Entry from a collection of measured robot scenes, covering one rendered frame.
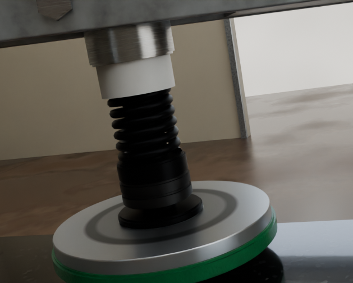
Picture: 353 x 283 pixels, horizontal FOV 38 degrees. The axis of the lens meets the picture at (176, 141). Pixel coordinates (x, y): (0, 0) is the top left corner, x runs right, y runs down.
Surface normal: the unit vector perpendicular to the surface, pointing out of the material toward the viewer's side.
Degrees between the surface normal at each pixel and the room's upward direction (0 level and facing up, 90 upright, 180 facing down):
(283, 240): 0
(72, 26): 90
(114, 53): 90
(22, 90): 90
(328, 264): 0
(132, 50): 90
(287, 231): 0
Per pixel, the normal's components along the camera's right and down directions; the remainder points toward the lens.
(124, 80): -0.23, 0.22
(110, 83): -0.58, 0.25
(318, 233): -0.17, -0.97
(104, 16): 0.05, 0.17
